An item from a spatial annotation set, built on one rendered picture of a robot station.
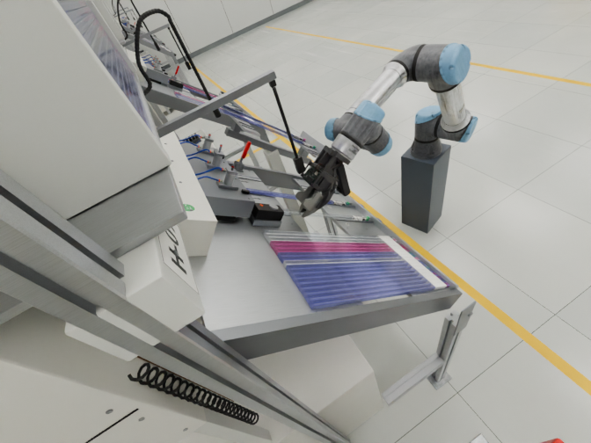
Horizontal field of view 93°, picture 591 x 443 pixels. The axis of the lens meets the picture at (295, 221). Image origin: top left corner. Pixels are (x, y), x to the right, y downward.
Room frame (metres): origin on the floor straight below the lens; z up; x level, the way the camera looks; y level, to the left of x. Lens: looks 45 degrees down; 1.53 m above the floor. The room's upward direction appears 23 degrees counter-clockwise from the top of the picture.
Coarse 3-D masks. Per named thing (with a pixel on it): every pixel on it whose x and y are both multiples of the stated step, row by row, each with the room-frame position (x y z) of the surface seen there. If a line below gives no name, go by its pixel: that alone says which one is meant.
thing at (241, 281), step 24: (288, 216) 0.59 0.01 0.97; (216, 240) 0.43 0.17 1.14; (240, 240) 0.44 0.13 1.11; (264, 240) 0.45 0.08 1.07; (192, 264) 0.35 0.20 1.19; (216, 264) 0.36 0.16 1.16; (240, 264) 0.36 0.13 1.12; (264, 264) 0.37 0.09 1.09; (216, 288) 0.29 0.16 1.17; (240, 288) 0.29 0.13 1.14; (264, 288) 0.30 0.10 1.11; (288, 288) 0.30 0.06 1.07; (216, 312) 0.24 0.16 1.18; (240, 312) 0.24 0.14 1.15; (264, 312) 0.24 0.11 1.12; (288, 312) 0.24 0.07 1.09; (312, 312) 0.24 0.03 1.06
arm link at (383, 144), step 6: (384, 132) 0.66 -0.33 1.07; (378, 138) 0.65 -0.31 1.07; (384, 138) 0.66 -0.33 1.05; (390, 138) 0.68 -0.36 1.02; (366, 144) 0.66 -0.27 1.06; (372, 144) 0.65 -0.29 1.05; (378, 144) 0.65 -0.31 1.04; (384, 144) 0.66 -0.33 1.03; (390, 144) 0.67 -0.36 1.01; (372, 150) 0.67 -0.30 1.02; (378, 150) 0.66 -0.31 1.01; (384, 150) 0.66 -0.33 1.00
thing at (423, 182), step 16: (448, 144) 1.08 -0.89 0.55; (416, 160) 1.06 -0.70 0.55; (432, 160) 1.02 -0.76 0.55; (448, 160) 1.06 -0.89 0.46; (416, 176) 1.06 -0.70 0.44; (432, 176) 0.98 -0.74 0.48; (416, 192) 1.05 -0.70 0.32; (432, 192) 0.99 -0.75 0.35; (416, 208) 1.05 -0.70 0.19; (432, 208) 1.00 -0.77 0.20; (416, 224) 1.05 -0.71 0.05; (432, 224) 1.01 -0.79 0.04
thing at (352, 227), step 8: (296, 184) 0.89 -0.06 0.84; (304, 184) 0.89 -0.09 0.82; (320, 192) 0.84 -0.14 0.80; (336, 192) 0.86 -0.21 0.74; (344, 200) 0.81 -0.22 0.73; (320, 208) 0.71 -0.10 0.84; (328, 208) 0.70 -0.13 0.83; (336, 208) 0.72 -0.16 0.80; (344, 208) 0.73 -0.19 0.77; (352, 208) 0.75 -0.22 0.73; (336, 224) 0.61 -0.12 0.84; (344, 224) 0.60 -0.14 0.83; (352, 224) 0.61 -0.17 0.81; (360, 224) 0.62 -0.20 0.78; (368, 224) 0.64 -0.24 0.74; (344, 232) 0.57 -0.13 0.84; (352, 232) 0.56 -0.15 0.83; (360, 232) 0.57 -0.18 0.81; (368, 232) 0.58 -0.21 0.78; (376, 232) 0.59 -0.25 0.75; (448, 288) 0.32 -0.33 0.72; (408, 296) 0.30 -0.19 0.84
